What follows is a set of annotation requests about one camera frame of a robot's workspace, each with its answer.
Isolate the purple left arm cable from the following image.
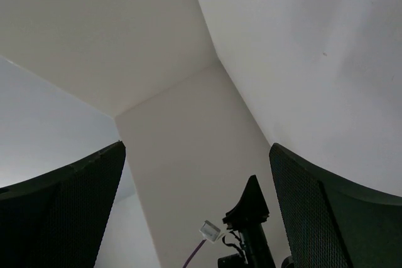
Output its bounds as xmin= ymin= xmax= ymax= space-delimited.
xmin=181 ymin=239 xmax=207 ymax=268

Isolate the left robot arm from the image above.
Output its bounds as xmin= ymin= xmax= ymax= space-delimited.
xmin=217 ymin=175 xmax=276 ymax=267

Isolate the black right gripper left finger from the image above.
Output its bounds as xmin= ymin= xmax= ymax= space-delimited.
xmin=1 ymin=141 xmax=126 ymax=267

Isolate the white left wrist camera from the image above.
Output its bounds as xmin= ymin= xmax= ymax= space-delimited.
xmin=199 ymin=220 xmax=224 ymax=244

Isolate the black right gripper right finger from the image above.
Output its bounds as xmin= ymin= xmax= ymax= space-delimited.
xmin=269 ymin=143 xmax=401 ymax=267

